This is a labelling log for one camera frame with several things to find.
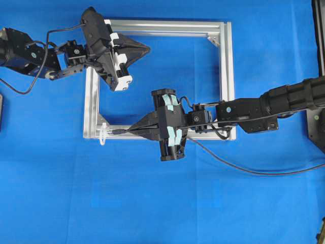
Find black rail at right edge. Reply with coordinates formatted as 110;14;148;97
311;0;324;76

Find silver aluminium extrusion frame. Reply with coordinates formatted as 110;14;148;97
83;18;235;140

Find white zip tie loop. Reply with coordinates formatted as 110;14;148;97
99;123;109;146

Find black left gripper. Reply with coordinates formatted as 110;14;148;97
81;7;150;91

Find yellow object at bottom right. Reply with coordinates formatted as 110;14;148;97
316;217;325;244

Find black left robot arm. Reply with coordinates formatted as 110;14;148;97
1;7;150;92

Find thin black wire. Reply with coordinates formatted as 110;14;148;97
109;116;325;176

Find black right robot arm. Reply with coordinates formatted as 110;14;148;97
127;76;324;161

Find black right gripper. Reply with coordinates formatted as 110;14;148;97
129;88;188;161

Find black box at left edge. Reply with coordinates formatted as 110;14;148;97
0;94;4;129

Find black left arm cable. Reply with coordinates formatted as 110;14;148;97
0;23;86;96

